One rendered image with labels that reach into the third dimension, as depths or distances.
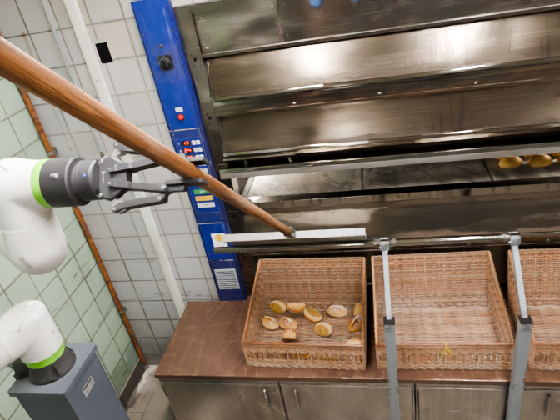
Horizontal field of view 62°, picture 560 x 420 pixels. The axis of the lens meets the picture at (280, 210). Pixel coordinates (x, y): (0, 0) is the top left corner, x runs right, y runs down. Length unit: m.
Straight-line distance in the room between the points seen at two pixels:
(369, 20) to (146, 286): 1.86
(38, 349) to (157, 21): 1.29
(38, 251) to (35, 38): 1.53
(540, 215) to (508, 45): 0.79
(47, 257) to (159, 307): 1.98
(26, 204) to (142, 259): 1.81
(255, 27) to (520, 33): 1.01
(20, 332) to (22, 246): 0.62
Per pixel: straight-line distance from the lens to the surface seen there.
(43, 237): 1.00
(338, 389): 2.27
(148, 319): 3.05
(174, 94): 2.15
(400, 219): 2.31
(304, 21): 1.99
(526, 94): 2.15
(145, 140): 0.67
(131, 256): 2.76
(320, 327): 2.33
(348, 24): 1.98
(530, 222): 2.40
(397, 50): 2.00
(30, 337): 1.61
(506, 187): 2.29
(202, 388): 2.45
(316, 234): 1.77
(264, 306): 2.55
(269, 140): 2.13
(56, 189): 0.92
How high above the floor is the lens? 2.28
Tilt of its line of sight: 30 degrees down
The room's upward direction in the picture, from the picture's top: 11 degrees counter-clockwise
